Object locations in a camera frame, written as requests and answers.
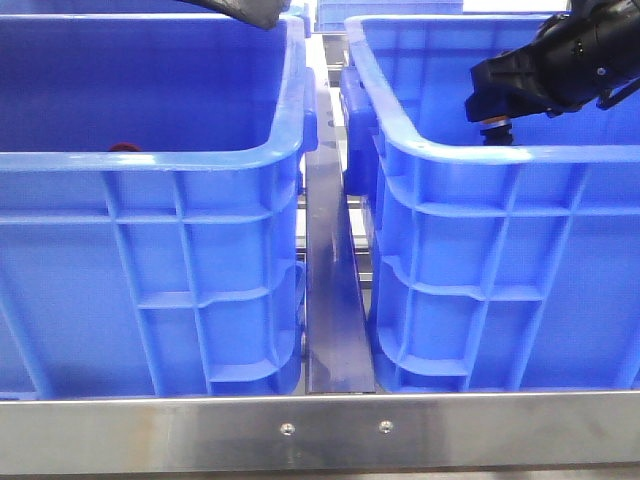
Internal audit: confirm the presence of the rear left blue crate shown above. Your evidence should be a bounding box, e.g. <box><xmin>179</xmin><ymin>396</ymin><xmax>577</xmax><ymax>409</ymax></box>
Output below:
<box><xmin>0</xmin><ymin>0</ymin><xmax>310</xmax><ymax>31</ymax></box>

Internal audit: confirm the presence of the blue plastic crate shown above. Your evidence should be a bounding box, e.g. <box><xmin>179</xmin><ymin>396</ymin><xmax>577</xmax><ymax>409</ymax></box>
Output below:
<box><xmin>1</xmin><ymin>15</ymin><xmax>317</xmax><ymax>400</ymax></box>
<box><xmin>341</xmin><ymin>15</ymin><xmax>639</xmax><ymax>392</ymax></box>

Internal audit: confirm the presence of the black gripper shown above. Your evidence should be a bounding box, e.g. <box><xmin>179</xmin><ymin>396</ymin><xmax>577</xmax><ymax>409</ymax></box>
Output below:
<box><xmin>183</xmin><ymin>0</ymin><xmax>291</xmax><ymax>29</ymax></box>
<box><xmin>465</xmin><ymin>1</ymin><xmax>639</xmax><ymax>122</ymax></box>

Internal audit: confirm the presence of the red mushroom push button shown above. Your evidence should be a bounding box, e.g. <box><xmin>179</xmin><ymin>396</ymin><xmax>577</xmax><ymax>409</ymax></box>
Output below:
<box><xmin>109</xmin><ymin>142</ymin><xmax>142</xmax><ymax>153</ymax></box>

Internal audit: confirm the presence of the metal divider bar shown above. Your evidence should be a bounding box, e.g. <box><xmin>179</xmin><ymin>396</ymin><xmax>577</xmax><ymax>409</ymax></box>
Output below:
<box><xmin>305</xmin><ymin>85</ymin><xmax>375</xmax><ymax>394</ymax></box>

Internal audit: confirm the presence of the stainless steel front rail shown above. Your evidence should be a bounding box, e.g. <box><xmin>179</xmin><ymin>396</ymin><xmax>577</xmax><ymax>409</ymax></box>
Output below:
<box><xmin>1</xmin><ymin>391</ymin><xmax>639</xmax><ymax>475</ymax></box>

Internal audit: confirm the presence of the rear right blue crate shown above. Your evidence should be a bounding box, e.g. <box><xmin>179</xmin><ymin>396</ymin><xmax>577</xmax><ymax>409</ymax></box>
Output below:
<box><xmin>314</xmin><ymin>0</ymin><xmax>463</xmax><ymax>32</ymax></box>

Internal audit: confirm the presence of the right blue plastic crate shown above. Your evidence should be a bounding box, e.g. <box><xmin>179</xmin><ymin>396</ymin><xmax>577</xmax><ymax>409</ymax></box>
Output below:
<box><xmin>341</xmin><ymin>15</ymin><xmax>639</xmax><ymax>392</ymax></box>

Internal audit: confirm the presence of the left blue plastic crate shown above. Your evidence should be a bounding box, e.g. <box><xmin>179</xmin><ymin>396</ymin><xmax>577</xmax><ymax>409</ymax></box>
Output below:
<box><xmin>1</xmin><ymin>15</ymin><xmax>317</xmax><ymax>400</ymax></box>

